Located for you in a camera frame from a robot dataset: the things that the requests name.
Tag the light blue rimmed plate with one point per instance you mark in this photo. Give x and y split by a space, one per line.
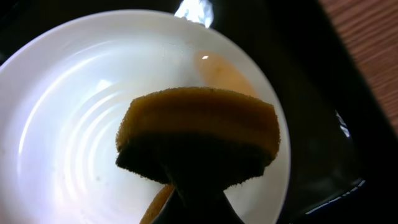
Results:
64 94

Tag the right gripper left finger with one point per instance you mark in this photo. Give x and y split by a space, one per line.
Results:
173 212

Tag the green yellow sponge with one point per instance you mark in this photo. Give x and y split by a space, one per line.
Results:
198 141

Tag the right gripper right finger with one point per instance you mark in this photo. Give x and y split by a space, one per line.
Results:
214 210

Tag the black plastic tray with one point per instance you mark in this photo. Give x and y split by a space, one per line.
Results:
343 152

